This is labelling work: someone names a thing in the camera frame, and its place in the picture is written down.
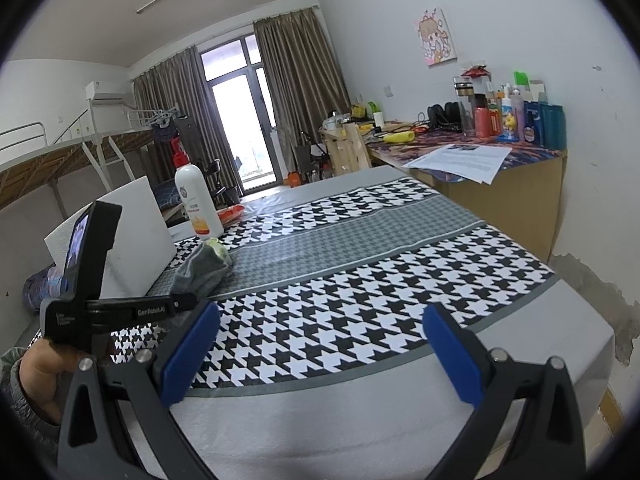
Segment person's left hand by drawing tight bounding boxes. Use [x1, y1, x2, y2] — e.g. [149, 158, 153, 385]
[17, 342, 93, 426]

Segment cartoon print bottle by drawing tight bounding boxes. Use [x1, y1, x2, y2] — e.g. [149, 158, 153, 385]
[499, 97, 521, 142]

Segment red bottle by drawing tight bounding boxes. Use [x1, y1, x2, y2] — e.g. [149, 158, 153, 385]
[474, 94, 493, 138]

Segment black folding chair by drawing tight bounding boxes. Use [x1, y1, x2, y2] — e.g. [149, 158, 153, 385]
[202, 159, 238, 206]

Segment blue plaid bedding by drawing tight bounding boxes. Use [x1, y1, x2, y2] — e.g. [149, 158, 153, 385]
[150, 180, 186, 213]

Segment houndstooth bed blanket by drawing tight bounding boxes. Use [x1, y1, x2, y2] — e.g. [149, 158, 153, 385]
[30, 165, 616, 480]

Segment white lotion pump bottle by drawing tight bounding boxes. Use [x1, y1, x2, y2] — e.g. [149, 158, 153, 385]
[170, 136, 225, 241]

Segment brown curtain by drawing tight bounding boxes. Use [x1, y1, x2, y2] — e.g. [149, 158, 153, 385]
[132, 45, 241, 196]
[252, 7, 351, 181]

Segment teal box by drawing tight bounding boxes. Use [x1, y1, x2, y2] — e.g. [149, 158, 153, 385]
[537, 102, 566, 150]

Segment wooden desk with drawers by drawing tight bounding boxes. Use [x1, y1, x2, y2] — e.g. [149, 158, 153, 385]
[318, 122, 381, 177]

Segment black headphones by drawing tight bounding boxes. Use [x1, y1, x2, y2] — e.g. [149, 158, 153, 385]
[427, 102, 463, 133]

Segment dark hanging clothes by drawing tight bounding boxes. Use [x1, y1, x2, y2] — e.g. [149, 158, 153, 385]
[150, 115, 193, 158]

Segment white metal bunk bed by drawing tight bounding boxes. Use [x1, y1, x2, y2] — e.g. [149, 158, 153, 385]
[0, 105, 191, 211]

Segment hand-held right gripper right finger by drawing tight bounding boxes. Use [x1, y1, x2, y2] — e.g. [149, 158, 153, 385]
[422, 304, 587, 480]

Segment black trolley bag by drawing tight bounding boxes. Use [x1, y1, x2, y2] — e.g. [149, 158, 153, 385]
[294, 132, 326, 181]

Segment white printed papers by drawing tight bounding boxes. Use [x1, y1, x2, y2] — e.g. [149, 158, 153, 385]
[402, 143, 513, 185]

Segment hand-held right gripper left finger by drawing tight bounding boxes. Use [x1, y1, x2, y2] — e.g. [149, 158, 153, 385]
[57, 302, 221, 480]

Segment grey cloth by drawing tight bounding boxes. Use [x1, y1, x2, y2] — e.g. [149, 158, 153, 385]
[170, 245, 235, 301]

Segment glass flask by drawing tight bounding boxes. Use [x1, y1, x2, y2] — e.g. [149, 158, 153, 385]
[454, 76, 476, 136]

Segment glass balcony door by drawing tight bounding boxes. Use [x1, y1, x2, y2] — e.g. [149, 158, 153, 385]
[199, 34, 278, 193]

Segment white metal ladder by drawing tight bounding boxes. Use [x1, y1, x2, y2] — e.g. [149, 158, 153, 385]
[82, 137, 136, 186]

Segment white foam box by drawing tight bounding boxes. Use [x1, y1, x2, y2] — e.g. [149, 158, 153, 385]
[44, 175, 176, 301]

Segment blue round bottle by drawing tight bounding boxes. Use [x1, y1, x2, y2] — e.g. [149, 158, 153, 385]
[522, 101, 542, 143]

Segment pink cartoon wall poster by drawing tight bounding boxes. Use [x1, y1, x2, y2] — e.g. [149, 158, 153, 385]
[414, 8, 458, 67]

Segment white air conditioner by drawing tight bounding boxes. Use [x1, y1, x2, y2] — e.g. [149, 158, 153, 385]
[85, 80, 126, 106]

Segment person's left forearm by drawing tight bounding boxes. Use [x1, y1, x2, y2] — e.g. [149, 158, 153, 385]
[0, 345, 63, 466]

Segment white bottle with green cap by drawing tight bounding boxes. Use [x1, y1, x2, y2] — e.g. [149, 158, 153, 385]
[512, 71, 531, 106]

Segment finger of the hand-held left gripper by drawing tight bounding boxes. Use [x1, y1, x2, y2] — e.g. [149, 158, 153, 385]
[87, 292, 198, 320]

